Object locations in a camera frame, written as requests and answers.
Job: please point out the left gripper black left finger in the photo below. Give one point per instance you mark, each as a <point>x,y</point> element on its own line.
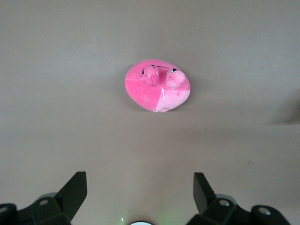
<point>70,194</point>

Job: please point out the large pink round plush toy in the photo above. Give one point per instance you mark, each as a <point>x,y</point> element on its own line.
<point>145,93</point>

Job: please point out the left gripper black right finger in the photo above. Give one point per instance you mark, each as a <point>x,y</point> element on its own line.
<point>206,194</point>

